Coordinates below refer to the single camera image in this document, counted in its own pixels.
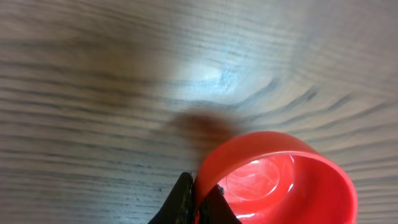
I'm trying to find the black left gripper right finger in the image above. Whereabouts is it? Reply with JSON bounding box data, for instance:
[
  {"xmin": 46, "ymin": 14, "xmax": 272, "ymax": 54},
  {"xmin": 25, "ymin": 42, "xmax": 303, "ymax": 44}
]
[{"xmin": 198, "ymin": 185, "xmax": 242, "ymax": 224}]

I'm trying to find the red measuring scoop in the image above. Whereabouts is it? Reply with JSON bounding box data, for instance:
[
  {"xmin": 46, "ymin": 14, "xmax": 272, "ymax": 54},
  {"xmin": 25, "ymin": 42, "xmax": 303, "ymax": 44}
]
[{"xmin": 194, "ymin": 131, "xmax": 358, "ymax": 224}]

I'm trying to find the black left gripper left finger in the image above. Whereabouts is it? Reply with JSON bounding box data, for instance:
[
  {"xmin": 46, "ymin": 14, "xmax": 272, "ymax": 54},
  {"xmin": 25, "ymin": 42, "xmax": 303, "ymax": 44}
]
[{"xmin": 149, "ymin": 172, "xmax": 194, "ymax": 224}]

